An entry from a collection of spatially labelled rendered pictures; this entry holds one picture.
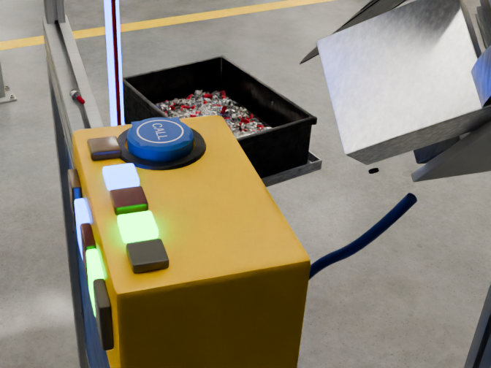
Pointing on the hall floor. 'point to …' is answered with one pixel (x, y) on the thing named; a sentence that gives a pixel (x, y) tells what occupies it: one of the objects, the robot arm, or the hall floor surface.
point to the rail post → (68, 227)
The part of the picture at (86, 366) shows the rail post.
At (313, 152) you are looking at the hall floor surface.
